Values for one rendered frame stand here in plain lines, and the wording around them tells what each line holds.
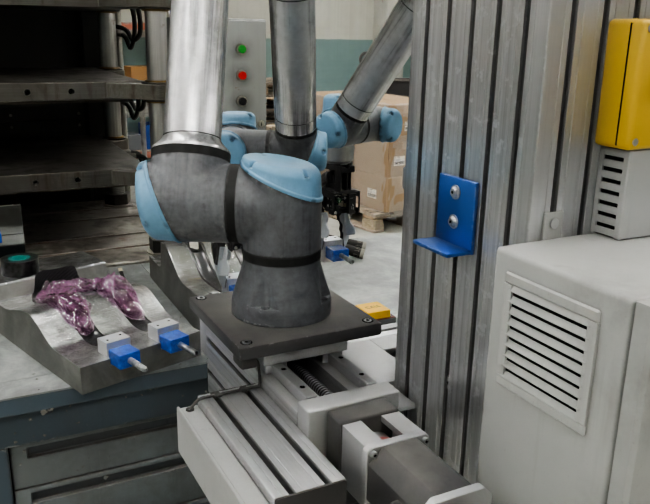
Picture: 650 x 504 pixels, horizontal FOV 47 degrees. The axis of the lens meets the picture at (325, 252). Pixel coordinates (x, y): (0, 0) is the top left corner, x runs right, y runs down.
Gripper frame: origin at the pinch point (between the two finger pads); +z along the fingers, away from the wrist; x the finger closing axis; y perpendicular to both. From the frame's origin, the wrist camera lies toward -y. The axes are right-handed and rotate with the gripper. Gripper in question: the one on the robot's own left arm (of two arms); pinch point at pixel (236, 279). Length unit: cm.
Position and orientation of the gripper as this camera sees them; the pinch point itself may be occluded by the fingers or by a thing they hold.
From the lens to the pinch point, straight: 160.7
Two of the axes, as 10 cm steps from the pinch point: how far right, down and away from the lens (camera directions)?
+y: 4.5, 2.7, -8.5
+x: 8.9, -1.2, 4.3
